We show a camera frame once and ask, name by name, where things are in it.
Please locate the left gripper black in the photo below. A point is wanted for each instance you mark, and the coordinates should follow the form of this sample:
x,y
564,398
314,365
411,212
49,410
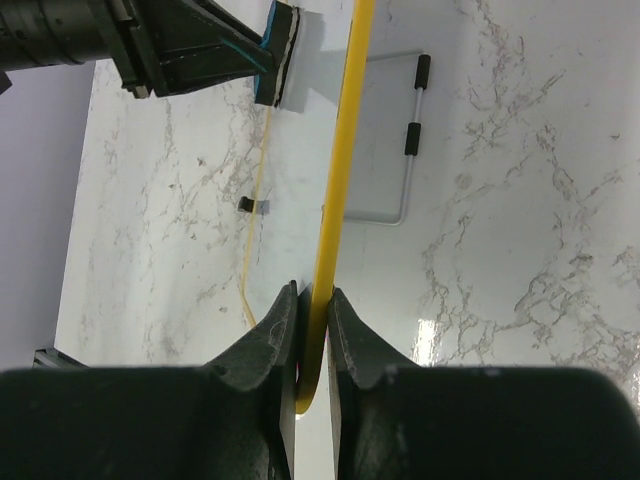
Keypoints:
x,y
208,46

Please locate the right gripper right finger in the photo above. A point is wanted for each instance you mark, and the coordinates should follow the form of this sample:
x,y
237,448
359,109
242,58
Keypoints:
x,y
394,419

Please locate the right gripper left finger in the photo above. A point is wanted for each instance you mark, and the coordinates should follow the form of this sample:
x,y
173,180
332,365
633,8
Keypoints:
x,y
231,418

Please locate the blue whiteboard eraser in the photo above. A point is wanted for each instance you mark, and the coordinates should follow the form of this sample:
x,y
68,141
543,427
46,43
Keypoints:
x,y
279,40

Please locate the yellow framed whiteboard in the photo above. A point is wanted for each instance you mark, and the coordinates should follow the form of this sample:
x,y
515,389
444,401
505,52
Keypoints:
x,y
303,174

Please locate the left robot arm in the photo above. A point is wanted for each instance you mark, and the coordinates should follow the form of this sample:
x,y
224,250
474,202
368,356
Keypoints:
x,y
161,48

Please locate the aluminium front extrusion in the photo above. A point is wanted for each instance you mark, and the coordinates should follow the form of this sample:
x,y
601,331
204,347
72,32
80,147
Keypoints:
x,y
52,358

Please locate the metal wire whiteboard stand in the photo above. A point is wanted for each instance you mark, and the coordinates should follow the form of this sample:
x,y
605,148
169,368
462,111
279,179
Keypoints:
x,y
389,129

